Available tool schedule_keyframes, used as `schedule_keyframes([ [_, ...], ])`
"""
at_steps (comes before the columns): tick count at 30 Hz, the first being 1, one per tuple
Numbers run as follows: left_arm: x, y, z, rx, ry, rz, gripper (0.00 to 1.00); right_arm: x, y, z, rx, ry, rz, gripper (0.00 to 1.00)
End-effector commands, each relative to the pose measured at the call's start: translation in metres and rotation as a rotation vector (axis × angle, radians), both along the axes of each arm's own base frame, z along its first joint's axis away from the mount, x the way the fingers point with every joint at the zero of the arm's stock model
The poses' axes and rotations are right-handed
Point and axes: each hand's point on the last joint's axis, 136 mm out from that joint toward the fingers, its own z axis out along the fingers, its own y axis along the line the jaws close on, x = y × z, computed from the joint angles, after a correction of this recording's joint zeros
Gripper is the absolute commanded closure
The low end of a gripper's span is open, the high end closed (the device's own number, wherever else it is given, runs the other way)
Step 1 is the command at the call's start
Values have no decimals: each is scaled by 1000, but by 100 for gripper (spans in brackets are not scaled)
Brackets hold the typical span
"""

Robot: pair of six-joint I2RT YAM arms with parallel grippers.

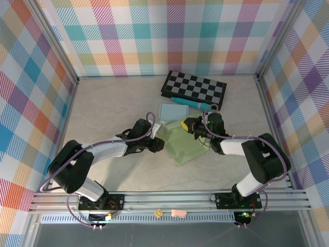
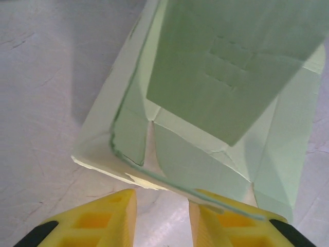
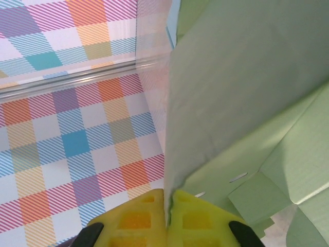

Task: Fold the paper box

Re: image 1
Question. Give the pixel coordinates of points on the aluminium side rail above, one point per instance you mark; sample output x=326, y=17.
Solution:
x=70, y=103
x=265, y=103

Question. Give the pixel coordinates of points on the aluminium front frame rail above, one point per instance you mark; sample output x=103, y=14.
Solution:
x=167, y=200

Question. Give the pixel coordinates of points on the black grey chessboard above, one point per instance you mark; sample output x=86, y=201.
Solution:
x=195, y=85

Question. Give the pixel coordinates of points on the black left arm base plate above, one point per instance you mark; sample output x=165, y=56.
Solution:
x=118, y=200

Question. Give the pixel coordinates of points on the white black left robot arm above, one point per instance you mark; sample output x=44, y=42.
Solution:
x=110, y=150

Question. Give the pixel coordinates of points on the light blue paper box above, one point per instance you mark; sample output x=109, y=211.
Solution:
x=172, y=112

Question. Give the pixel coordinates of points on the small yellow tag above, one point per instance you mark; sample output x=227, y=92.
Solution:
x=158, y=213

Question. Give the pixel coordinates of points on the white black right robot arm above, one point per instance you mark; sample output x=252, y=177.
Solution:
x=246, y=184

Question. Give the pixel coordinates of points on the small controller board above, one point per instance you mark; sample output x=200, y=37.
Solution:
x=101, y=218
x=242, y=217

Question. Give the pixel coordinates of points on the aluminium corner post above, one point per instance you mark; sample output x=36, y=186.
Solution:
x=278, y=38
x=52, y=38

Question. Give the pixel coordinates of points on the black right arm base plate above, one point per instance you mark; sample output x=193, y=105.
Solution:
x=223, y=200

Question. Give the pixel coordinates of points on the teal marker pen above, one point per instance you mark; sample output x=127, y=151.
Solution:
x=190, y=102

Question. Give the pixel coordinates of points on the light green paper box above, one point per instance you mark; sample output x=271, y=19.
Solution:
x=182, y=146

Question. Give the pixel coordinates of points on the small pink object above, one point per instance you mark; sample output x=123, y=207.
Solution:
x=178, y=213

